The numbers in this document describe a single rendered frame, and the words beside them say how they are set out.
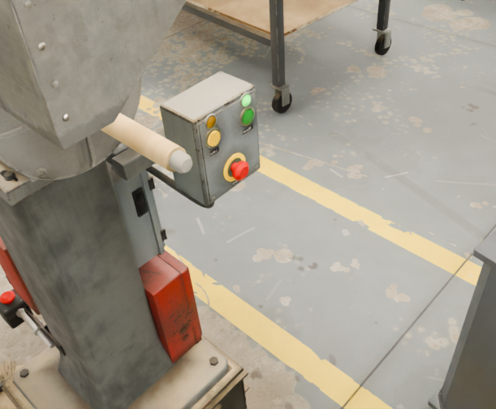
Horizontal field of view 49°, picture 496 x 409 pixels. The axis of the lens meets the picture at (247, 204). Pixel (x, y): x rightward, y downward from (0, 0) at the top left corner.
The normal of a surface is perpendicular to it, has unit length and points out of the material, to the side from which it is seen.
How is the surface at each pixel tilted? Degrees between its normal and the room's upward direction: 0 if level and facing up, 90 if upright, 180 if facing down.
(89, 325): 90
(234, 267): 0
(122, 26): 90
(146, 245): 90
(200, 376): 8
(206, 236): 0
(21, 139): 91
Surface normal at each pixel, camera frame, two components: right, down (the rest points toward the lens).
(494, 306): -0.77, 0.46
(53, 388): -0.34, -0.47
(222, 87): -0.07, -0.74
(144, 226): 0.73, 0.42
